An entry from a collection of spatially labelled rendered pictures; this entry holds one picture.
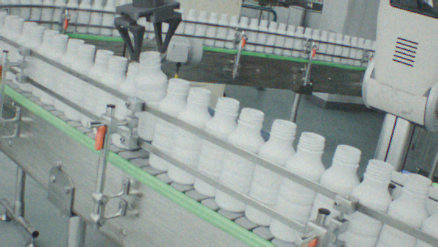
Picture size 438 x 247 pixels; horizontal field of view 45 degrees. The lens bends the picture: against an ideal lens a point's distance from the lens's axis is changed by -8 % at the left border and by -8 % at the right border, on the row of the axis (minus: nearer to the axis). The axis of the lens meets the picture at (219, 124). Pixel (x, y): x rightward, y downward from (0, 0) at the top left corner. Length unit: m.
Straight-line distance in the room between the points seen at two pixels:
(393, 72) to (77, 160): 0.77
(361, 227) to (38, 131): 0.81
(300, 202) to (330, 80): 2.44
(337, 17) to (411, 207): 6.31
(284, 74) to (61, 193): 1.99
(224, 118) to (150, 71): 0.18
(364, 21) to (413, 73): 5.78
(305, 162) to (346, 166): 0.06
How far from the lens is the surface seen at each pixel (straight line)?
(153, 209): 1.02
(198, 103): 0.96
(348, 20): 6.96
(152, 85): 1.03
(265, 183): 0.88
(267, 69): 2.98
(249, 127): 0.89
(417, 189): 0.76
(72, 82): 1.24
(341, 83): 3.32
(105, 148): 1.02
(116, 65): 1.13
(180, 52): 2.53
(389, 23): 1.40
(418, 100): 1.37
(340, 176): 0.81
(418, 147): 5.05
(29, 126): 1.37
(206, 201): 0.95
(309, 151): 0.83
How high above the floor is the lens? 1.37
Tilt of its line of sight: 15 degrees down
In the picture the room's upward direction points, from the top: 12 degrees clockwise
